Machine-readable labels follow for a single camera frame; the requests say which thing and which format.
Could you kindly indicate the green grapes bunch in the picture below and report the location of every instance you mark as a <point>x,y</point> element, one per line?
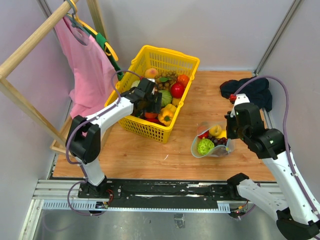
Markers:
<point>165,80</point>

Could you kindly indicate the green garment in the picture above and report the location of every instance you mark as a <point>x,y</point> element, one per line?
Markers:
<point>104,44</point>

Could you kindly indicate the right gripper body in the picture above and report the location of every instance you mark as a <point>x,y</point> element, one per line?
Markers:
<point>234,131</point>

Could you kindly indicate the red orange fruit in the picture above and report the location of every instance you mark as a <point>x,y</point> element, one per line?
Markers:
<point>204,135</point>

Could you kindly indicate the grey hanger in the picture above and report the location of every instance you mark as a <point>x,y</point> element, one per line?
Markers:
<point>79,32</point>

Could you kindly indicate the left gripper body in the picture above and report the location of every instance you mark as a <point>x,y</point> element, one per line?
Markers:
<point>150,106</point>

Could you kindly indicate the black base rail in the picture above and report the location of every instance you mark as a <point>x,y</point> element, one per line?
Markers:
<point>141,194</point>

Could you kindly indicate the clear zip top bag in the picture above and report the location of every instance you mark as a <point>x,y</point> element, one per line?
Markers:
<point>217,151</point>

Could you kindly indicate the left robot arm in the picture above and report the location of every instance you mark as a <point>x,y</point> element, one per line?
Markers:
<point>84,137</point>

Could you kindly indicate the green custard apple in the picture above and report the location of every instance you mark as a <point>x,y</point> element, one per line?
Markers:
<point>205,146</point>

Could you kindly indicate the pink shirt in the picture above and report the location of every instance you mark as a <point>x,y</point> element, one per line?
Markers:
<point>93,72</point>

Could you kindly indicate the red chili pepper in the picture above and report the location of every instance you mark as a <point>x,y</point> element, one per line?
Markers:
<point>153,120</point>

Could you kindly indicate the dark navy cloth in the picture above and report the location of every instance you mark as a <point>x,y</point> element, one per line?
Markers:
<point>258,91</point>

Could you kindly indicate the orange persimmon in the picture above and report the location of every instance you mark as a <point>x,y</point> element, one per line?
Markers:
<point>183,79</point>

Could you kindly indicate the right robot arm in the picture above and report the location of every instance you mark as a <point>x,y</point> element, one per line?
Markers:
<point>296,216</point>

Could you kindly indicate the small yellow fruit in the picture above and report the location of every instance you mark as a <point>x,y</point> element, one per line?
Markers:
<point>176,101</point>

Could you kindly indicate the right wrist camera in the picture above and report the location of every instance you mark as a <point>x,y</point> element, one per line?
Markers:
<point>237,99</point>

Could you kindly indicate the red apple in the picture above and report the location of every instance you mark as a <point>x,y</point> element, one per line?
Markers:
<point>177,90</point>

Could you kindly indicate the yellow peach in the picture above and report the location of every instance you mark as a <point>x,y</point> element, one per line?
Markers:
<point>216,130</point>

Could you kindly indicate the purple grapes bunch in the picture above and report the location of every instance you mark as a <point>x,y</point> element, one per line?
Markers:
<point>218,141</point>

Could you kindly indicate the yellow hanger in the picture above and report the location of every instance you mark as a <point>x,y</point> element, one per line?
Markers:
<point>75,10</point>

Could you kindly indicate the yellow plastic basket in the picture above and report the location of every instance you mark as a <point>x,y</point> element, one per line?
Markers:
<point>164,60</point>

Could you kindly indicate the yellow bell pepper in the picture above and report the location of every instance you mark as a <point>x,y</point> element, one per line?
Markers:
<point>167,114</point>

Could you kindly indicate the wooden clothes rack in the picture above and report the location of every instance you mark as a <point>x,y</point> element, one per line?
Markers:
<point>10,64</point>

